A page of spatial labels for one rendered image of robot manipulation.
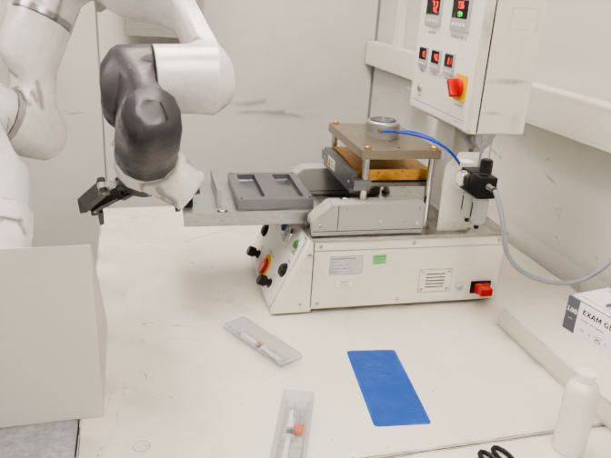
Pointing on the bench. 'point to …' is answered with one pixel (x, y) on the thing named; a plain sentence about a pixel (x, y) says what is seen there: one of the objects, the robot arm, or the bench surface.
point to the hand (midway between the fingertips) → (139, 208)
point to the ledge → (558, 348)
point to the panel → (266, 243)
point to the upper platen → (387, 170)
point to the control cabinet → (473, 83)
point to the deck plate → (408, 233)
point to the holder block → (268, 191)
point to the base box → (390, 273)
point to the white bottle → (576, 413)
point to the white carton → (591, 317)
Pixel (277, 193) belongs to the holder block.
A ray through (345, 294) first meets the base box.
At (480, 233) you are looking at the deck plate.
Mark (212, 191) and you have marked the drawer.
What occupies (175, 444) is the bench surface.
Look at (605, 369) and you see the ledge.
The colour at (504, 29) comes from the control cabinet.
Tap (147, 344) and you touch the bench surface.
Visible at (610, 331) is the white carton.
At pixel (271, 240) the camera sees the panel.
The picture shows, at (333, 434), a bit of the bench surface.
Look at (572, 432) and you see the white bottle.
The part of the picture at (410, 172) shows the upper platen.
